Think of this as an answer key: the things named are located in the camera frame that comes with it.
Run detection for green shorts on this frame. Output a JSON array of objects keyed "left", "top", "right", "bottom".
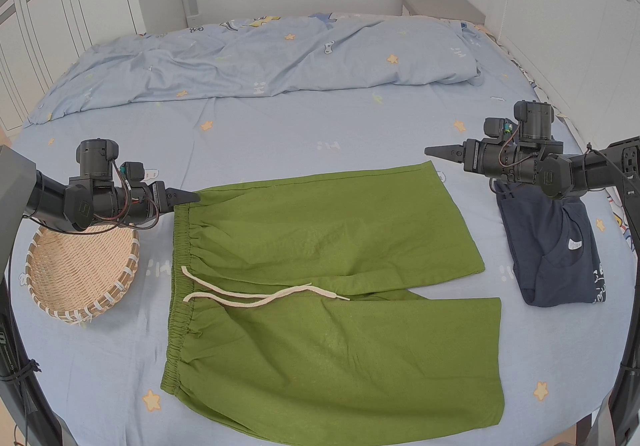
[{"left": 160, "top": 160, "right": 505, "bottom": 446}]

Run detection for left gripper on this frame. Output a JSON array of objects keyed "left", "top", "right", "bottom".
[{"left": 119, "top": 181, "right": 170, "bottom": 230}]

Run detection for pale blue quilt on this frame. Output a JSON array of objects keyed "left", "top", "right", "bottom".
[{"left": 27, "top": 11, "right": 485, "bottom": 126}]

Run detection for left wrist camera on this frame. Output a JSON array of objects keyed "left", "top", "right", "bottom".
[{"left": 121, "top": 161, "right": 151, "bottom": 186}]

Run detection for dark blue T-shirt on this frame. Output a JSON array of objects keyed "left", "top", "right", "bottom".
[{"left": 492, "top": 181, "right": 608, "bottom": 307}]

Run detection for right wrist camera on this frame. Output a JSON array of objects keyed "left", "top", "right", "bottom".
[{"left": 482, "top": 118, "right": 513, "bottom": 141}]

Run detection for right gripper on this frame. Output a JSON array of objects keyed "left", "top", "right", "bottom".
[{"left": 464, "top": 139, "right": 521, "bottom": 181}]

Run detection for grey bedside table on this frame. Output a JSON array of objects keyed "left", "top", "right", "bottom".
[{"left": 397, "top": 0, "right": 487, "bottom": 25}]

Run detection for round woven basket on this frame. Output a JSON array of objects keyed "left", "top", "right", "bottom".
[{"left": 26, "top": 223, "right": 142, "bottom": 326}]

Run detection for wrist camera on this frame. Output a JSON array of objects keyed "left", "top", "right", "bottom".
[
  {"left": 121, "top": 161, "right": 151, "bottom": 186},
  {"left": 482, "top": 118, "right": 513, "bottom": 141}
]

